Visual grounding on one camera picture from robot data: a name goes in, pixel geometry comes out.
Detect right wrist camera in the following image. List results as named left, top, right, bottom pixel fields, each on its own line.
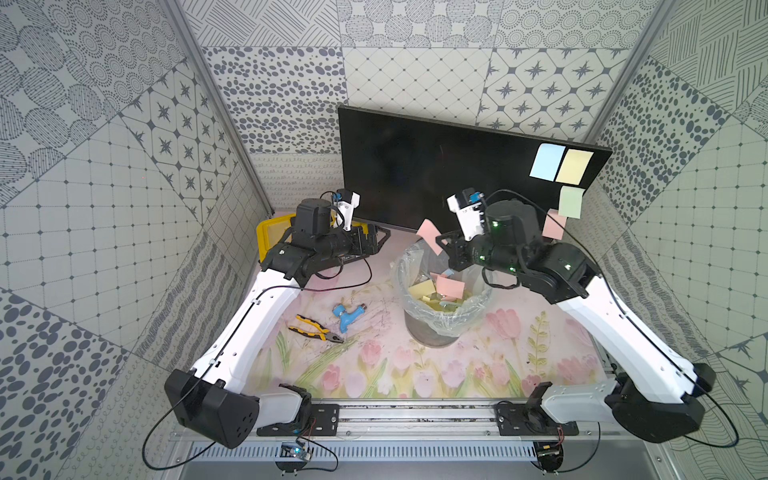
left=446, top=188, right=485, bottom=242

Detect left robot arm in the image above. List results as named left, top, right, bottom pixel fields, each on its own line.
left=164, top=189, right=389, bottom=449

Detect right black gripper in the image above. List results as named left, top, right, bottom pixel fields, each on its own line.
left=436, top=228, right=522, bottom=279

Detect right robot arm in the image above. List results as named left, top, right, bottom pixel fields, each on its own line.
left=436, top=189, right=716, bottom=443

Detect floral table mat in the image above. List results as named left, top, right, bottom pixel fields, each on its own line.
left=243, top=231, right=607, bottom=399

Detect left controller board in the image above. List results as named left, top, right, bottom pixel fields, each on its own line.
left=275, top=442, right=313, bottom=474

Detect blue plastic tool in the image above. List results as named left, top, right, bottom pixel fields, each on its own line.
left=332, top=304, right=367, bottom=334

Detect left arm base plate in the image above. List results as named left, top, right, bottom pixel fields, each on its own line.
left=256, top=403, right=340, bottom=437

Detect grey bin with plastic liner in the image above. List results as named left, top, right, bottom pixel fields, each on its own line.
left=391, top=240, right=491, bottom=348

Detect yellow black toolbox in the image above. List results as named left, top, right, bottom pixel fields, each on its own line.
left=256, top=215, right=373, bottom=265

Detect green sticky note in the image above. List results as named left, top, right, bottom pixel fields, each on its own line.
left=558, top=186, right=585, bottom=219

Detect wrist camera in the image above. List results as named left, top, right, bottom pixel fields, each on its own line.
left=446, top=188, right=485, bottom=242
left=333, top=188, right=360, bottom=231

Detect yellow black pliers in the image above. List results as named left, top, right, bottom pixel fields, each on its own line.
left=288, top=314, right=345, bottom=344

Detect light blue sticky note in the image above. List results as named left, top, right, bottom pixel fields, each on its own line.
left=529, top=143, right=566, bottom=181

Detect aluminium mounting rail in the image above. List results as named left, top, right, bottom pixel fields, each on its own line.
left=170, top=398, right=667, bottom=444

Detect controller board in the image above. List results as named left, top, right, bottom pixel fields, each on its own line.
left=531, top=442, right=564, bottom=473
left=275, top=442, right=313, bottom=474

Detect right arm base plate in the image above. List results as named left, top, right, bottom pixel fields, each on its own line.
left=493, top=400, right=579, bottom=438

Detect yellow sticky note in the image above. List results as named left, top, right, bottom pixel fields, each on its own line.
left=555, top=148, right=593, bottom=186

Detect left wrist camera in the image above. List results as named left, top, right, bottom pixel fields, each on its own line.
left=333, top=188, right=360, bottom=231

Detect pink sticky note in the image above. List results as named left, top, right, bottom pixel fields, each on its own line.
left=542, top=209, right=567, bottom=240
left=416, top=219, right=443, bottom=256

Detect black flat monitor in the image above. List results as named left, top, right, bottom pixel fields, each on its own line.
left=338, top=106, right=612, bottom=233

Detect right controller board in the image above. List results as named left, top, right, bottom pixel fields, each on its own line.
left=531, top=442, right=564, bottom=473

